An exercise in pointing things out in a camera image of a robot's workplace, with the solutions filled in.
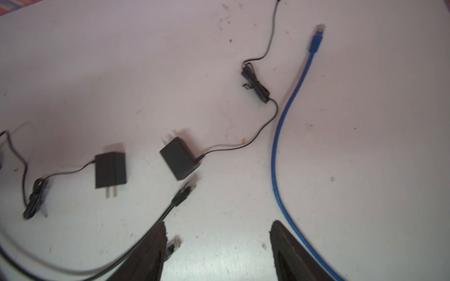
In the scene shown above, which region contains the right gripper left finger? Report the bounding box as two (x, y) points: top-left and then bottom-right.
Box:
(108, 222), (167, 281)

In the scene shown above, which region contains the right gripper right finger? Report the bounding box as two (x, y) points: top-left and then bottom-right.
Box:
(270, 220), (333, 281)

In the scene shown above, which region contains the black ethernet cable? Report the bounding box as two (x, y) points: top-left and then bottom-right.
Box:
(0, 180), (198, 281)

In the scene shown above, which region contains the black power adapter with cord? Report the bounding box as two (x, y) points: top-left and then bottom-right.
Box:
(159, 1), (280, 180)

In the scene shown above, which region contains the blue ethernet cable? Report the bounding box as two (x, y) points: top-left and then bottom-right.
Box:
(270, 23), (347, 281)

